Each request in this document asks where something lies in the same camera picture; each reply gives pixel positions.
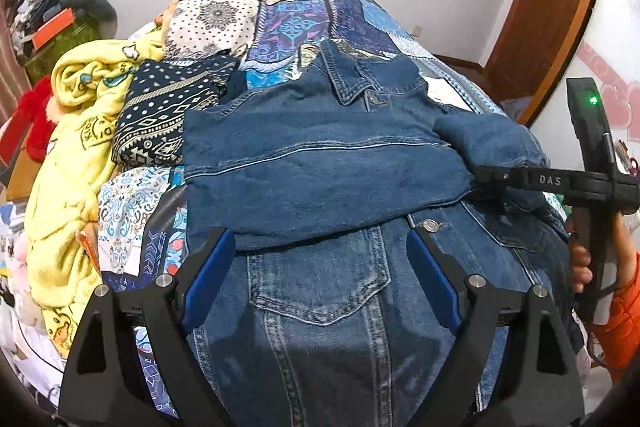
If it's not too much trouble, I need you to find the beige plush toy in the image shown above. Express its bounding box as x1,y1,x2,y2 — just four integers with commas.
152,0,183,30

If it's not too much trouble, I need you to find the pile of clothes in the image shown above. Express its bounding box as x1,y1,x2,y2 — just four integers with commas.
10,0,67,54

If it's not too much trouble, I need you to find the pile of assorted household clutter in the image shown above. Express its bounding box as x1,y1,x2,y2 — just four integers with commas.
0,199,68,408

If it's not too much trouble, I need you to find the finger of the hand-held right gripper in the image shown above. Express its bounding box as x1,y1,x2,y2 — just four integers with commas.
472,164,534,194

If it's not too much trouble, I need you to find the red plush toy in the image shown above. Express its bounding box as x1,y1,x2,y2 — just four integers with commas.
0,77,57,164

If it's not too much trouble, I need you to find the grey cushion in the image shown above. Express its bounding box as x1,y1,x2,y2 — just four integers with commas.
57,0,119,28

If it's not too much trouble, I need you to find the orange box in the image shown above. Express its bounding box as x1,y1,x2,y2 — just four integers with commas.
31,7,77,50

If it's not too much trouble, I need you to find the person's right forearm orange sleeve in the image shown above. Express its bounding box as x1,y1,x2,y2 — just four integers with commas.
592,252,640,383

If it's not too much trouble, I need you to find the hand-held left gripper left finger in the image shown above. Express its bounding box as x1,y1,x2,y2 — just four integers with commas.
57,227,237,427

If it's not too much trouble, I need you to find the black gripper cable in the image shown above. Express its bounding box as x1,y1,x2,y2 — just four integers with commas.
586,292,626,374

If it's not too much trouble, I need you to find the brown wooden door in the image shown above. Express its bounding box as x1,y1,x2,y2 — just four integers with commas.
482,0,609,128

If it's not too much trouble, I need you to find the person's right hand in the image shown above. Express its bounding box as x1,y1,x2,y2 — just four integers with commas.
566,212,640,294

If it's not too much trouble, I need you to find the blue denim jacket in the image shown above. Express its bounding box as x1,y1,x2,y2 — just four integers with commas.
182,39,587,427

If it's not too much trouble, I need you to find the yellow printed blanket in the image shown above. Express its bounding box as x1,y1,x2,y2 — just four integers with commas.
24,29,167,359

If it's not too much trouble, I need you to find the navy patterned cloth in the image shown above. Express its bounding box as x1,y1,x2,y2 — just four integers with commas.
112,54,242,168

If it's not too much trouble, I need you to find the blue patchwork bedspread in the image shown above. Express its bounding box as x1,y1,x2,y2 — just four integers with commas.
97,0,526,427

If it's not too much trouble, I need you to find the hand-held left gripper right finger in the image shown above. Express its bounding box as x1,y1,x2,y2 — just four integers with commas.
406,227,587,427

